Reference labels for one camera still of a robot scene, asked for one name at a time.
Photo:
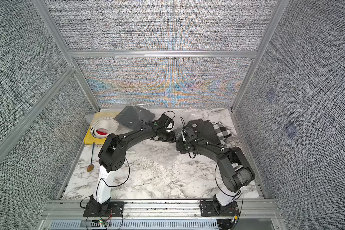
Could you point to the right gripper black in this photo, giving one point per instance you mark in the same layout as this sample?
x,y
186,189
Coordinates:
x,y
178,145

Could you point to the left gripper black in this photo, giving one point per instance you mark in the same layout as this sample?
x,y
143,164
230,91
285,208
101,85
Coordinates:
x,y
171,139

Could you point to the dark grey pinstripe shirt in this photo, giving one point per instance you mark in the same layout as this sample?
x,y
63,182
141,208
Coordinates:
x,y
205,132

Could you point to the clear plastic vacuum bag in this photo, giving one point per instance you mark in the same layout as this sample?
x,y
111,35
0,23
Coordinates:
x,y
160,152

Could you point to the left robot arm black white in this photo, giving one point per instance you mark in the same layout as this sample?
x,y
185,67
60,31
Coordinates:
x,y
112,155

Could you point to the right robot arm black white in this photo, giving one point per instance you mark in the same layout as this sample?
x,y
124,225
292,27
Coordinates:
x,y
232,165

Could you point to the black white checkered shirt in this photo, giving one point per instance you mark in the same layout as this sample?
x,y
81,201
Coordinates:
x,y
222,132

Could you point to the white patterned bowl red inside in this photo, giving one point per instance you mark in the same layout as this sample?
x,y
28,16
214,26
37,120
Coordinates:
x,y
102,127

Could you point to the yellow plastic tray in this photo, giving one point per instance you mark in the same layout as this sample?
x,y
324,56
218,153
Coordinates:
x,y
99,139

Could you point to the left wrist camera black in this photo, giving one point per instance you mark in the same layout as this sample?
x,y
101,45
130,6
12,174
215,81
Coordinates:
x,y
166,120

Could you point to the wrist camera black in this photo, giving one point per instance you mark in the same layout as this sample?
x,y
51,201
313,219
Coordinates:
x,y
189,134
166,120

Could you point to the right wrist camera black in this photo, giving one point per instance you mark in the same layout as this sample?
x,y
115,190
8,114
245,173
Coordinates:
x,y
189,134

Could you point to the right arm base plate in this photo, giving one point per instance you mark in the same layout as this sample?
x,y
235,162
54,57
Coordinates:
x,y
214,209

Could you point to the aluminium frame of enclosure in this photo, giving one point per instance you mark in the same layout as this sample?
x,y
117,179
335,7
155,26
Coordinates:
x,y
62,60

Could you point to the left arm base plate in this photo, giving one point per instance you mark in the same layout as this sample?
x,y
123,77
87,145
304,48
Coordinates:
x,y
113,209

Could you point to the white slotted cable duct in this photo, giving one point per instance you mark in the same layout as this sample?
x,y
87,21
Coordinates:
x,y
136,224

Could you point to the front aluminium rail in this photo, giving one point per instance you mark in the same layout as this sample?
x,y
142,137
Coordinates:
x,y
174,208

